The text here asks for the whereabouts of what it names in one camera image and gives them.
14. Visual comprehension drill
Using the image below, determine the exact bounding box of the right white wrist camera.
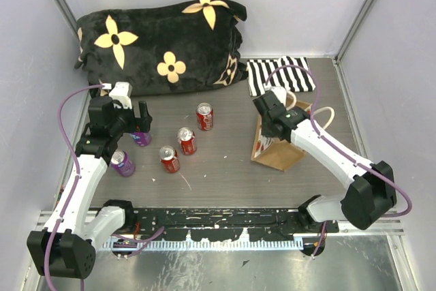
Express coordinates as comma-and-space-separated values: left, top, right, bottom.
266, 87, 287, 105

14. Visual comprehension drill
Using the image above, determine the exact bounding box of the purple soda can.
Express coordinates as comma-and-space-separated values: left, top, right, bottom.
110, 150, 136, 177
130, 132, 152, 147

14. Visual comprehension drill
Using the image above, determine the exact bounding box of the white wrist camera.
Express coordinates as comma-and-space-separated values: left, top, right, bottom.
109, 82, 132, 109
266, 87, 287, 105

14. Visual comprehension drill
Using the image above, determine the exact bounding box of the black white striped cloth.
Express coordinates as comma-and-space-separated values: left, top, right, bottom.
247, 56, 315, 97

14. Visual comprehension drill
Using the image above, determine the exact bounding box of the purple cable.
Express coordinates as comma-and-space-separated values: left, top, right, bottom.
44, 82, 112, 291
264, 64, 412, 217

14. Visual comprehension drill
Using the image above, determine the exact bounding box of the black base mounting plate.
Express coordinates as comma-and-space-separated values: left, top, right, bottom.
114, 207, 322, 242

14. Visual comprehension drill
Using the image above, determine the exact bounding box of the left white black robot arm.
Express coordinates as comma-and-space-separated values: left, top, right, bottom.
27, 96, 153, 279

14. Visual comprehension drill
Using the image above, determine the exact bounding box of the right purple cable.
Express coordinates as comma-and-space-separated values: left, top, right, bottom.
264, 64, 412, 217

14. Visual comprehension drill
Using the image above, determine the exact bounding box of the near purple soda can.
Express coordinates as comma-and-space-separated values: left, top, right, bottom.
110, 150, 136, 177

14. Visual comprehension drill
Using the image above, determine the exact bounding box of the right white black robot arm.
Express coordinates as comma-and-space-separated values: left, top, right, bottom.
253, 91, 397, 232

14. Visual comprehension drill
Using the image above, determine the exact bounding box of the brown canvas bag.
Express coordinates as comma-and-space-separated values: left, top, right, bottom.
250, 91, 335, 172

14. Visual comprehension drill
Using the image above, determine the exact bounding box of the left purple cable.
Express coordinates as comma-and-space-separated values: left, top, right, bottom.
44, 82, 112, 291

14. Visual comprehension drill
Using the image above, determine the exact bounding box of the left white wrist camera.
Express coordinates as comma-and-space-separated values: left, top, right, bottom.
109, 82, 132, 109

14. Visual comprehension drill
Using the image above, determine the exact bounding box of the white slotted cable duct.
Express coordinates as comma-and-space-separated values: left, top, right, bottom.
102, 238, 304, 251

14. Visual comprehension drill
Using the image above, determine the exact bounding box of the red cola can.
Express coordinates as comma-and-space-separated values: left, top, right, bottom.
196, 102, 213, 131
159, 146, 180, 174
177, 127, 197, 155

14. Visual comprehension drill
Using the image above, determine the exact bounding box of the far purple soda can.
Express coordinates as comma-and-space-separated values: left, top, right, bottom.
130, 132, 152, 147

